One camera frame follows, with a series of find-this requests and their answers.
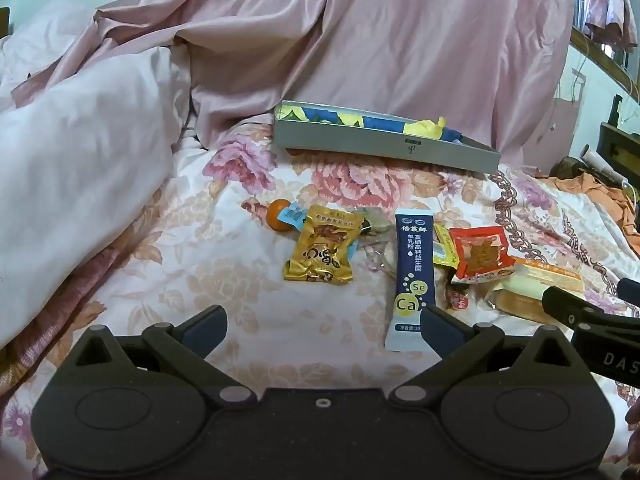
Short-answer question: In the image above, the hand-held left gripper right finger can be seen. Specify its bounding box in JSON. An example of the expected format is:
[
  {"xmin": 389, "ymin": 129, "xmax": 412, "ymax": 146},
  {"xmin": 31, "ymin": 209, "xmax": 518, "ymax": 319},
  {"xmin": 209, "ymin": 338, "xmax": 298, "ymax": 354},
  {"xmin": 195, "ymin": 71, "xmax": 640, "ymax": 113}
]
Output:
[{"xmin": 388, "ymin": 305, "xmax": 587, "ymax": 409}]

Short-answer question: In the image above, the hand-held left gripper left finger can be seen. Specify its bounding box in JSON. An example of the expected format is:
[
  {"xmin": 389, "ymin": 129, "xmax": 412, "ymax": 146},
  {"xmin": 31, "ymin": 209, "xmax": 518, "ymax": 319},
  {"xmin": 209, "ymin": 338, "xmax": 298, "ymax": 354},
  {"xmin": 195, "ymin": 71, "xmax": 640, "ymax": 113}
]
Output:
[{"xmin": 64, "ymin": 305, "xmax": 259, "ymax": 409}]

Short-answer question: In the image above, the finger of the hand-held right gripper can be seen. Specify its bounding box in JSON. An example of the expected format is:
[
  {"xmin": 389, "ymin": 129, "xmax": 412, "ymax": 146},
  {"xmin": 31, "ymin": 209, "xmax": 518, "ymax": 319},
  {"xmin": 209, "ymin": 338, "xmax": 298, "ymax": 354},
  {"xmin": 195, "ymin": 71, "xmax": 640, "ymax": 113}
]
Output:
[
  {"xmin": 542, "ymin": 285, "xmax": 640, "ymax": 334},
  {"xmin": 617, "ymin": 277, "xmax": 640, "ymax": 307}
]

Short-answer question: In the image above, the small red white candy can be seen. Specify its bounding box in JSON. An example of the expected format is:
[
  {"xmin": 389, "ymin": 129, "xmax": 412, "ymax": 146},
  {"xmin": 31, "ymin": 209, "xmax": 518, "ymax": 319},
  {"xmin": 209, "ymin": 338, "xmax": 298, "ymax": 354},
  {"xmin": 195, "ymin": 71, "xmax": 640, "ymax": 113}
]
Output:
[{"xmin": 444, "ymin": 285, "xmax": 471, "ymax": 311}]

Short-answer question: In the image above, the orange white bread packet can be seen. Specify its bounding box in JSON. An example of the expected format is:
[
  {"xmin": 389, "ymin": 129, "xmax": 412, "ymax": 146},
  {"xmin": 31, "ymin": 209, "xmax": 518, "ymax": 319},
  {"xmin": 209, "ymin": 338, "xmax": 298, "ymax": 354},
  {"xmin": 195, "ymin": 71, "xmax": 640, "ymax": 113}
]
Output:
[{"xmin": 487, "ymin": 255, "xmax": 586, "ymax": 326}]

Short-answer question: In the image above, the blue stick sachet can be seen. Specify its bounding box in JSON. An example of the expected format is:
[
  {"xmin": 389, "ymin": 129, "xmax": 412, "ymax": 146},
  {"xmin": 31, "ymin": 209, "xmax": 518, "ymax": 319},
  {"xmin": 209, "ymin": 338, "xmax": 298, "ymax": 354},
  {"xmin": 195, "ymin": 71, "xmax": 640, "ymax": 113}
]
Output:
[{"xmin": 384, "ymin": 212, "xmax": 437, "ymax": 353}]

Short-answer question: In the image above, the small yellow snack packet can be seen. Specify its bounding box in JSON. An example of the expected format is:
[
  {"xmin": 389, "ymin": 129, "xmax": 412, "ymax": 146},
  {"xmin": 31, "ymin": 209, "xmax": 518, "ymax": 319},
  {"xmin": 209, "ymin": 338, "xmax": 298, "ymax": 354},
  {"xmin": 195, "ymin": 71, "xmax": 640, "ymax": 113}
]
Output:
[{"xmin": 432, "ymin": 222, "xmax": 461, "ymax": 269}]

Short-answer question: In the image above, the red snack packet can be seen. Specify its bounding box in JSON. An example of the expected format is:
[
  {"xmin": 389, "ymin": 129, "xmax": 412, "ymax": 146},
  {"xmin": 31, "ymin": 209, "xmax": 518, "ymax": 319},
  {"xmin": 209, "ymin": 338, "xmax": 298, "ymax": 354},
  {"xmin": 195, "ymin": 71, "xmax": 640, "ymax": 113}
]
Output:
[{"xmin": 448, "ymin": 226, "xmax": 517, "ymax": 284}]

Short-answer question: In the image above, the round pastry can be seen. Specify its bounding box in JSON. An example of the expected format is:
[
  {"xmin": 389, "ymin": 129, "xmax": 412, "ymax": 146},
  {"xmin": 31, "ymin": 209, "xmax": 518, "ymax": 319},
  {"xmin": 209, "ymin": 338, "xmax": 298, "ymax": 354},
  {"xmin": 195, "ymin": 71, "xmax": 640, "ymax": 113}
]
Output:
[{"xmin": 350, "ymin": 207, "xmax": 401, "ymax": 277}]

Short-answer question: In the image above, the small tangerine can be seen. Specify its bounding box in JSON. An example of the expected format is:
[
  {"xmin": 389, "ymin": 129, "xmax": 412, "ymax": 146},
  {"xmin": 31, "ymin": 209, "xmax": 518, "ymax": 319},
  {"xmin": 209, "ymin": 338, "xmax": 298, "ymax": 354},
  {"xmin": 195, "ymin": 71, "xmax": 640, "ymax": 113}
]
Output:
[{"xmin": 265, "ymin": 200, "xmax": 296, "ymax": 233}]

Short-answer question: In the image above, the gold snack packet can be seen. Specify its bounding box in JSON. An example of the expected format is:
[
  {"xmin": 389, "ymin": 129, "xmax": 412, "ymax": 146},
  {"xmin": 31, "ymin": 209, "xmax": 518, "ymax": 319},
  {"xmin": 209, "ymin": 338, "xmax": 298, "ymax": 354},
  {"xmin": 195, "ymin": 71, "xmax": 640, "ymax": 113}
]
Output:
[{"xmin": 282, "ymin": 204, "xmax": 365, "ymax": 286}]

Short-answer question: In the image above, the small blue candy packet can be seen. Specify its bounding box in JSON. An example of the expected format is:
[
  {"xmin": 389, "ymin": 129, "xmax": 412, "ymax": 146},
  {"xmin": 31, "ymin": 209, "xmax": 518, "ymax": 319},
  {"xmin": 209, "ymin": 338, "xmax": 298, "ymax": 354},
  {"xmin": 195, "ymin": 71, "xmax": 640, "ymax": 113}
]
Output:
[{"xmin": 277, "ymin": 201, "xmax": 307, "ymax": 225}]

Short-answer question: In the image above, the grey cardboard box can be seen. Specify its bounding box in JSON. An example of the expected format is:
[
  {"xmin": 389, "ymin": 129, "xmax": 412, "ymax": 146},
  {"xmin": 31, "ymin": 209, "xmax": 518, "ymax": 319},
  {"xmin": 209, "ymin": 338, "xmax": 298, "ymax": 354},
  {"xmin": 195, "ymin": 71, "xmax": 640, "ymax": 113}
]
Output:
[{"xmin": 272, "ymin": 99, "xmax": 502, "ymax": 174}]

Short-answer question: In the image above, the person's right hand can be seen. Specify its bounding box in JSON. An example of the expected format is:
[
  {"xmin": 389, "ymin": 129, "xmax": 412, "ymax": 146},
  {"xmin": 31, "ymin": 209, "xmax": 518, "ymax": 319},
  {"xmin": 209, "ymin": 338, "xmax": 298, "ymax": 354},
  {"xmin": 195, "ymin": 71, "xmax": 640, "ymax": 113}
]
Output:
[{"xmin": 626, "ymin": 396, "xmax": 640, "ymax": 466}]

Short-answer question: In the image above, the floral bedsheet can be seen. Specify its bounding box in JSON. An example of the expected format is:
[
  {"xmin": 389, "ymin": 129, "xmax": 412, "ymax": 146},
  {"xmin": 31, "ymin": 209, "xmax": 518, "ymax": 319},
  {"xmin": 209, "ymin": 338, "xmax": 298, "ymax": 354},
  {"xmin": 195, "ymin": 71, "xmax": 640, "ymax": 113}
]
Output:
[{"xmin": 0, "ymin": 114, "xmax": 640, "ymax": 480}]

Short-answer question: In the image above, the orange cloth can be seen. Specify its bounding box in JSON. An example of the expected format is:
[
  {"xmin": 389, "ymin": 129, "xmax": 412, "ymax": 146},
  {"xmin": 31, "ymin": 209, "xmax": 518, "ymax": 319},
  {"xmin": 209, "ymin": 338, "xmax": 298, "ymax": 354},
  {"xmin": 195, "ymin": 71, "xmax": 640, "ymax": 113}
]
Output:
[{"xmin": 542, "ymin": 172, "xmax": 640, "ymax": 262}]

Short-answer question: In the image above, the white tube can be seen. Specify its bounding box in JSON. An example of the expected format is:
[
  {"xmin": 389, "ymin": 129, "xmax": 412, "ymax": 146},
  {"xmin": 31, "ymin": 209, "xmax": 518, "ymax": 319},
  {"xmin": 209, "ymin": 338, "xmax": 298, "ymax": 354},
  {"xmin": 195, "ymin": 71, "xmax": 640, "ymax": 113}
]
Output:
[{"xmin": 580, "ymin": 145, "xmax": 629, "ymax": 187}]

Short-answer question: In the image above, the dark brown woven object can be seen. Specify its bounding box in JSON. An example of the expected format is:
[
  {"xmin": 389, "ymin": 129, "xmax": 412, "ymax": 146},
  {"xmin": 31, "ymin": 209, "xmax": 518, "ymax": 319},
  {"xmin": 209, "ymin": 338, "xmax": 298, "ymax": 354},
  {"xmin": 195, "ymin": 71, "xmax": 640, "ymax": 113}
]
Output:
[{"xmin": 554, "ymin": 157, "xmax": 592, "ymax": 179}]

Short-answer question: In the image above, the dark wooden furniture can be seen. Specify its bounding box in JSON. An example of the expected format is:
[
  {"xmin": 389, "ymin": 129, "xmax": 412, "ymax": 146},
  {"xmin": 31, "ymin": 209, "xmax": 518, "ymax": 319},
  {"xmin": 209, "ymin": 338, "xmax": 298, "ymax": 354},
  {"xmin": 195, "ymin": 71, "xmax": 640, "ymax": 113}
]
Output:
[{"xmin": 597, "ymin": 95, "xmax": 640, "ymax": 187}]

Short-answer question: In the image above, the pink hanging cloth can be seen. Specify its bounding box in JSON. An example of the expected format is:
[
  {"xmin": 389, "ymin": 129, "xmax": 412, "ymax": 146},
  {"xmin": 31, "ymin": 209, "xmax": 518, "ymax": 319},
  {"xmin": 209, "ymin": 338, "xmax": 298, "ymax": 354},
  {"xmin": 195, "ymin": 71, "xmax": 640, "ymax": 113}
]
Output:
[{"xmin": 549, "ymin": 70, "xmax": 587, "ymax": 162}]

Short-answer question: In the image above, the white duvet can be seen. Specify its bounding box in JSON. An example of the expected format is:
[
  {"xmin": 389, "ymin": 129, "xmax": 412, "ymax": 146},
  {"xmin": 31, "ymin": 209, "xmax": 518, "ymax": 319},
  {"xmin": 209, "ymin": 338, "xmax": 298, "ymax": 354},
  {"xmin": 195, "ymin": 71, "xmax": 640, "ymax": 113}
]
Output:
[{"xmin": 0, "ymin": 0, "xmax": 194, "ymax": 352}]

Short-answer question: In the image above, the colourful plastic bag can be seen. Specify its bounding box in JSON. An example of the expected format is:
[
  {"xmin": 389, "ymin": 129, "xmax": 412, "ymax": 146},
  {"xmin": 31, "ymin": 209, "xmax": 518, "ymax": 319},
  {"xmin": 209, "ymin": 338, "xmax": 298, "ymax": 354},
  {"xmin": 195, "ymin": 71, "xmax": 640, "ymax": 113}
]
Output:
[{"xmin": 280, "ymin": 102, "xmax": 464, "ymax": 144}]

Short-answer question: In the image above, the pink window curtain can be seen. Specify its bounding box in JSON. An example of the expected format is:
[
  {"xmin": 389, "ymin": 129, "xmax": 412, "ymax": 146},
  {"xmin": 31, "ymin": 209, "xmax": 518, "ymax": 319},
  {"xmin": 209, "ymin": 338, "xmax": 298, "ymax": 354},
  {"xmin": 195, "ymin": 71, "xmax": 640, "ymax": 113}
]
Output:
[{"xmin": 582, "ymin": 0, "xmax": 637, "ymax": 47}]

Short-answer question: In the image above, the pink satin sheet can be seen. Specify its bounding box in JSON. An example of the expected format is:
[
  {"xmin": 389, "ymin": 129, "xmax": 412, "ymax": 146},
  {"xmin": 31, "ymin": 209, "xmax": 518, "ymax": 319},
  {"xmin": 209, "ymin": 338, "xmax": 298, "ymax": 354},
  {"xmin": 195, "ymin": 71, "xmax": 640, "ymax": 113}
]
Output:
[{"xmin": 12, "ymin": 0, "xmax": 577, "ymax": 202}]

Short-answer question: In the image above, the wooden window frame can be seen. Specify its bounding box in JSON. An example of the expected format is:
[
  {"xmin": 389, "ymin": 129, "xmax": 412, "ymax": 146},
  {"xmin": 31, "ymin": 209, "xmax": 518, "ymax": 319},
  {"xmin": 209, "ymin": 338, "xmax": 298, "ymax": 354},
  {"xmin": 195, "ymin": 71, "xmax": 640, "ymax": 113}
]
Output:
[{"xmin": 570, "ymin": 25, "xmax": 640, "ymax": 107}]

